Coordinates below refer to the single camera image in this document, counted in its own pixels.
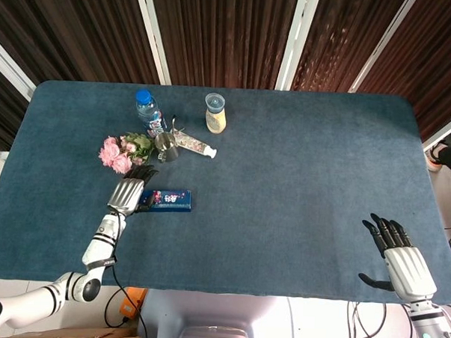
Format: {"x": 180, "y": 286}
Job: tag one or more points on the thin metal utensil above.
{"x": 173, "y": 122}

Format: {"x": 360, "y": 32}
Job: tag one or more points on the brown pleated curtain panel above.
{"x": 3, "y": 110}
{"x": 339, "y": 39}
{"x": 67, "y": 27}
{"x": 224, "y": 34}
{"x": 440, "y": 55}

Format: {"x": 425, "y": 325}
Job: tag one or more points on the orange device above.
{"x": 133, "y": 299}

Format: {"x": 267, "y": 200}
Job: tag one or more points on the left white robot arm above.
{"x": 102, "y": 242}

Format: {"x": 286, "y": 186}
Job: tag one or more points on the blue table cloth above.
{"x": 264, "y": 234}

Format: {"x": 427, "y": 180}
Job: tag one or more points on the white partition frame post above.
{"x": 448, "y": 130}
{"x": 12, "y": 70}
{"x": 383, "y": 45}
{"x": 296, "y": 41}
{"x": 152, "y": 35}

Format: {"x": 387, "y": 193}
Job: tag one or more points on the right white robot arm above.
{"x": 430, "y": 327}

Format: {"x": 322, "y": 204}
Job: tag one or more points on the yellow squeeze bottle clear cap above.
{"x": 215, "y": 120}

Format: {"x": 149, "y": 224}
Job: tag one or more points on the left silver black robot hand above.
{"x": 127, "y": 194}

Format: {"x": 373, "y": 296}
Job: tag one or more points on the brown cardboard carton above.
{"x": 72, "y": 334}

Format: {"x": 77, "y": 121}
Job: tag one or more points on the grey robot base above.
{"x": 211, "y": 318}

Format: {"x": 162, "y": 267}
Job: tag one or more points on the stainless steel cup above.
{"x": 166, "y": 146}

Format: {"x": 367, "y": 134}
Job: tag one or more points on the floral toothpaste tube white cap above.
{"x": 193, "y": 145}

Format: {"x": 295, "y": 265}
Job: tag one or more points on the white orange sneaker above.
{"x": 433, "y": 157}

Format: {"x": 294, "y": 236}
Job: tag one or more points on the blue cap water bottle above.
{"x": 149, "y": 113}

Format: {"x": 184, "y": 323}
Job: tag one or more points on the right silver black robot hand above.
{"x": 408, "y": 268}

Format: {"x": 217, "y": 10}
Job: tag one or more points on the pink artificial flower bouquet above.
{"x": 112, "y": 156}

